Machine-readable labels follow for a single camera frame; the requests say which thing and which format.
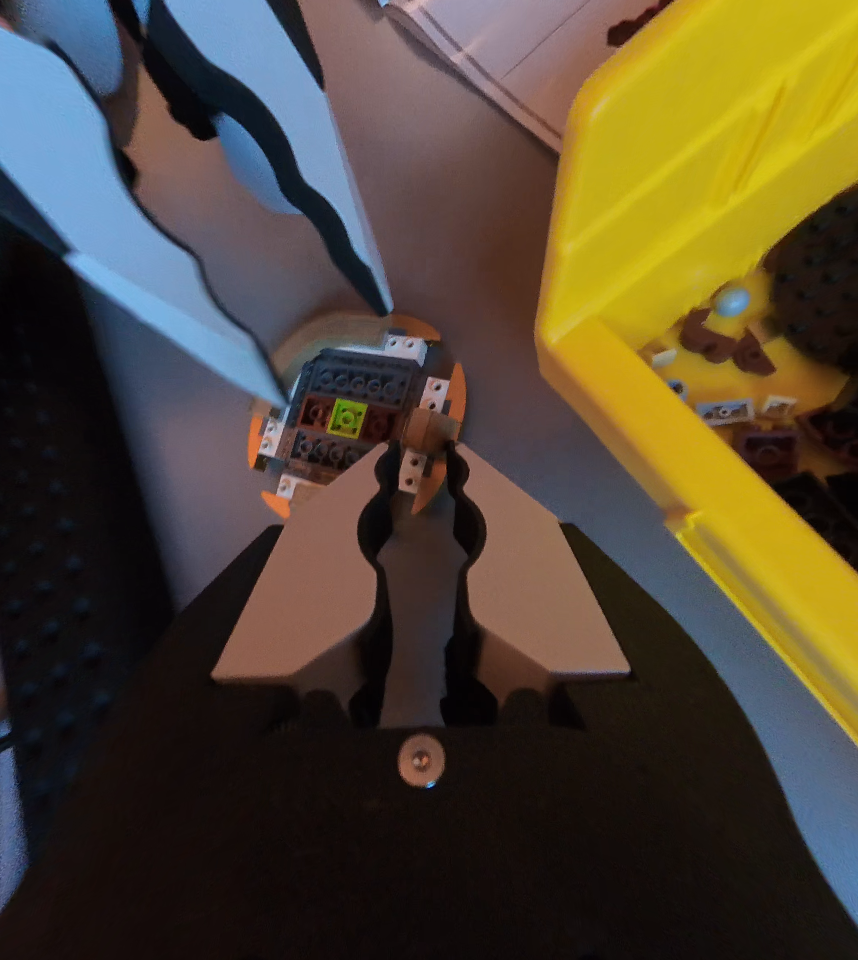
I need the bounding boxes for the black round toy plate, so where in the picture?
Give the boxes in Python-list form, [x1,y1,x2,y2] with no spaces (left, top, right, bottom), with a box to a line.
[762,174,858,376]

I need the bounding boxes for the small tan toy brick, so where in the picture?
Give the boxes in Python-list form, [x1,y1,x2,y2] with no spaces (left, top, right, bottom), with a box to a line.
[401,407,466,453]

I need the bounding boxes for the white instruction booklet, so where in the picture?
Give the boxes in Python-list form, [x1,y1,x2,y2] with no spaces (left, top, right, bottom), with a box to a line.
[380,0,673,155]

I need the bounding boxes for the round toy brick assembly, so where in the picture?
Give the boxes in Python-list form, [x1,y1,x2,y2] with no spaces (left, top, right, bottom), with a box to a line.
[247,313,469,520]

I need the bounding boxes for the yellow plastic bin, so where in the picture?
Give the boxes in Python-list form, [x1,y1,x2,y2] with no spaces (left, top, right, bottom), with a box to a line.
[534,0,858,800]

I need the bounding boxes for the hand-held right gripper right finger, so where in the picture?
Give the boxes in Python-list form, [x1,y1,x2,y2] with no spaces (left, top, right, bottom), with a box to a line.
[440,442,631,727]

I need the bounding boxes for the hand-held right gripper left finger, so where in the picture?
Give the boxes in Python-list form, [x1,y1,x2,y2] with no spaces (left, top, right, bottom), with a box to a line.
[211,442,392,727]

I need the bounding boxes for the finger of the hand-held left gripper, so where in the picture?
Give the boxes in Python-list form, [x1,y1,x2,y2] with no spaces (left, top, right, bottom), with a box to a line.
[0,7,289,410]
[147,0,394,318]

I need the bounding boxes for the black perforated chair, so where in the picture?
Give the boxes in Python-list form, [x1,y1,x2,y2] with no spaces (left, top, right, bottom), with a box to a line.
[0,247,175,841]

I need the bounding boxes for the pile of brown toy bricks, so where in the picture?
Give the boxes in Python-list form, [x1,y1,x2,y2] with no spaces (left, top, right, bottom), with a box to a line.
[639,285,858,624]

